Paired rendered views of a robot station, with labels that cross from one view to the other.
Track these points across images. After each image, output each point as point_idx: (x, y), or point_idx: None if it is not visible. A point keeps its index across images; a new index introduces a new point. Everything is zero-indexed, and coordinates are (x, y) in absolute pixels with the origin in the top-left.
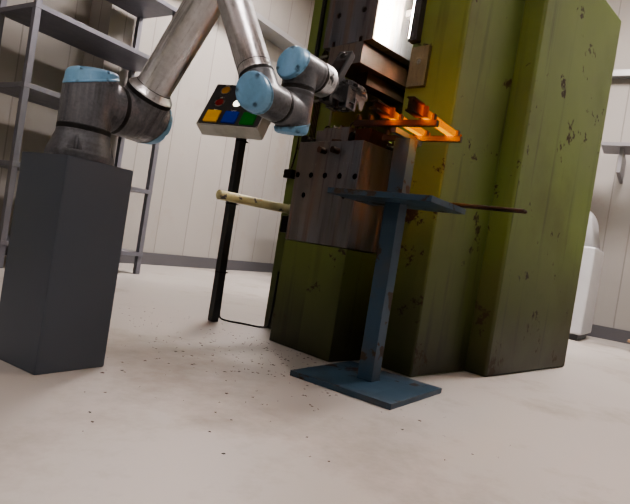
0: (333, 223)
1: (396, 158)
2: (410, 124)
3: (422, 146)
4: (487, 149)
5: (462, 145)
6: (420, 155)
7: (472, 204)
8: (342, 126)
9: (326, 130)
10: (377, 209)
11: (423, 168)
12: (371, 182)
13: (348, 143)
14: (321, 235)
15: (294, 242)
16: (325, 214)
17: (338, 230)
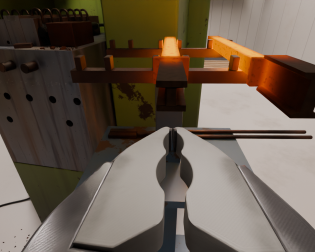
0: (69, 151)
1: (163, 113)
2: (213, 81)
3: (142, 36)
4: (186, 14)
5: (181, 25)
6: (142, 47)
7: (252, 135)
8: (19, 17)
9: None
10: (107, 112)
11: (149, 63)
12: (96, 94)
13: (46, 54)
14: (59, 161)
15: (27, 165)
16: (53, 141)
17: (79, 157)
